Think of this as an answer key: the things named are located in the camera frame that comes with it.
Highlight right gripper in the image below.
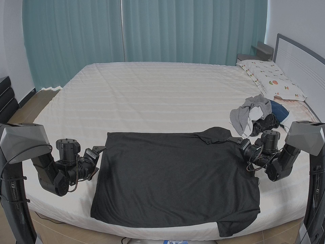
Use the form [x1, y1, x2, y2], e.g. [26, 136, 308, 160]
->
[228, 136, 259, 162]

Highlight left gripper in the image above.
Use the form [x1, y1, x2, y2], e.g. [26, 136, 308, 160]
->
[76, 145, 107, 182]

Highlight black T-shirt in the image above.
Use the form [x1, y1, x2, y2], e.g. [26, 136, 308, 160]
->
[90, 127, 261, 238]

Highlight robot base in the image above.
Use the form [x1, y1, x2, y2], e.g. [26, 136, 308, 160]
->
[129, 239, 189, 244]

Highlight pile of clothes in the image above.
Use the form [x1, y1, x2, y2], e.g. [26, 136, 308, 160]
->
[230, 94, 291, 138]

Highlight bed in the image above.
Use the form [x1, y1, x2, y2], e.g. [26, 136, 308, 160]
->
[21, 33, 325, 241]

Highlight white printed pillow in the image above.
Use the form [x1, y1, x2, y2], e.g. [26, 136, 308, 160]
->
[236, 59, 307, 101]

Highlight grey bedside table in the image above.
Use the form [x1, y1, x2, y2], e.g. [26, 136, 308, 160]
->
[237, 41, 274, 63]

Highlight black chest of drawers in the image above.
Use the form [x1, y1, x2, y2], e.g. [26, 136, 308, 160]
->
[0, 76, 19, 121]

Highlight blue-green curtain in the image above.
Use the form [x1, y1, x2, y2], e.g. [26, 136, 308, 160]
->
[121, 0, 269, 65]
[23, 0, 126, 91]

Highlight black cable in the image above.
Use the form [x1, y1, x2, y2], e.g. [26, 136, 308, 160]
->
[34, 211, 59, 223]

